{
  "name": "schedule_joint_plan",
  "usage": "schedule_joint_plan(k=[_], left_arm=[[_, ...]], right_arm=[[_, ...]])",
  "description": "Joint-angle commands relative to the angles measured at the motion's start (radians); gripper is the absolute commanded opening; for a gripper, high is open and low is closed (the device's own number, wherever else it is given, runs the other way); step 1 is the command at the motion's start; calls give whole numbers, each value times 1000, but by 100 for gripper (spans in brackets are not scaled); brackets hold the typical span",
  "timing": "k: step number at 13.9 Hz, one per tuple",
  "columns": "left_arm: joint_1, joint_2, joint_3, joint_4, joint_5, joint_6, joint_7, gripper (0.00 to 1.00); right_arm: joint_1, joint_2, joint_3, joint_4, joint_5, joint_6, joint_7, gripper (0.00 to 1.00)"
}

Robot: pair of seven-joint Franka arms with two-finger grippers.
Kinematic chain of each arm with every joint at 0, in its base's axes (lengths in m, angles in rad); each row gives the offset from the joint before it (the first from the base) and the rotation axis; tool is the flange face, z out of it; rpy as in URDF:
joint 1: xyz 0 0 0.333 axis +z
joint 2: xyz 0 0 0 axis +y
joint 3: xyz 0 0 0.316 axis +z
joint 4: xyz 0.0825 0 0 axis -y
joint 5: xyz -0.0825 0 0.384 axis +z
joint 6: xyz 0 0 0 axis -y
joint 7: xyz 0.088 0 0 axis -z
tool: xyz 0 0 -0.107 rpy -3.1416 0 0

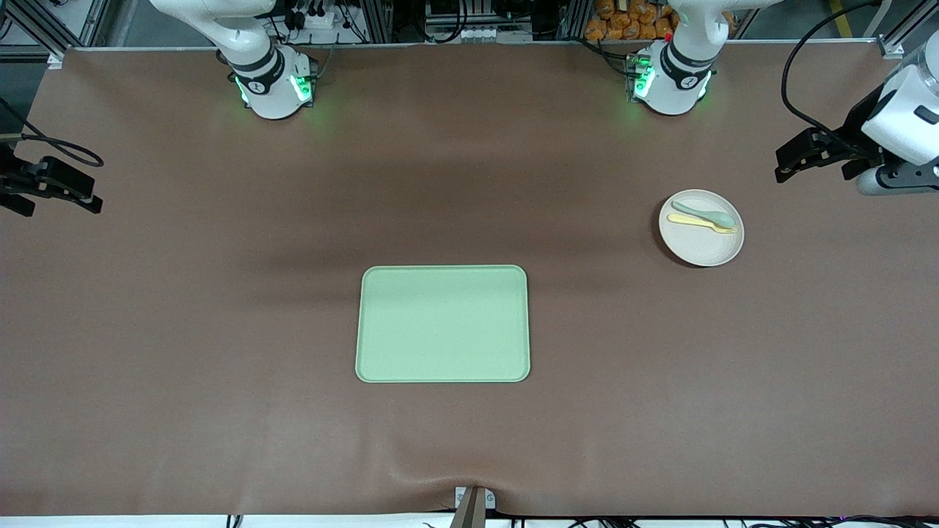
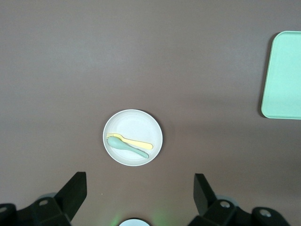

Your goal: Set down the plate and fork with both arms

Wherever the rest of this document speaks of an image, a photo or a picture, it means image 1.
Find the light green rectangular tray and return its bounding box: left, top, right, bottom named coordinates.
left=355, top=265, right=531, bottom=384

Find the yellow plastic fork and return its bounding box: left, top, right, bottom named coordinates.
left=667, top=213, right=738, bottom=235

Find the round beige plate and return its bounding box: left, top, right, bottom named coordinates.
left=658, top=189, right=745, bottom=268

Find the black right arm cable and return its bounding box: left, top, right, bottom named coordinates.
left=0, top=99, right=105, bottom=168

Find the brown table mat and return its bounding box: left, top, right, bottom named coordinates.
left=0, top=43, right=939, bottom=518

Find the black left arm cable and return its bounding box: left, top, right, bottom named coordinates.
left=781, top=0, right=885, bottom=144

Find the aluminium diagonal frame strut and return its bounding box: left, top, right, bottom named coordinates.
left=866, top=0, right=939, bottom=48
left=0, top=0, right=111, bottom=59

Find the grey base connector box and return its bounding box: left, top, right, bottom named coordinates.
left=625, top=53, right=655, bottom=103
left=292, top=57, right=321, bottom=105

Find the aluminium frame post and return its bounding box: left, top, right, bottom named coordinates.
left=359, top=0, right=393, bottom=43
left=558, top=0, right=591, bottom=41

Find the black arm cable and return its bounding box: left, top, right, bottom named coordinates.
left=781, top=0, right=885, bottom=144
left=0, top=99, right=105, bottom=168

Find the metal table edge clamp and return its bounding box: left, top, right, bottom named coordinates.
left=455, top=486, right=496, bottom=528

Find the pile of orange snack bags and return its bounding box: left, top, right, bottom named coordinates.
left=585, top=0, right=676, bottom=41

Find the white power strip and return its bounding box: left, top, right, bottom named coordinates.
left=290, top=6, right=360, bottom=30

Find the pale green plastic spoon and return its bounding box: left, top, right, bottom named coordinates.
left=671, top=200, right=737, bottom=227

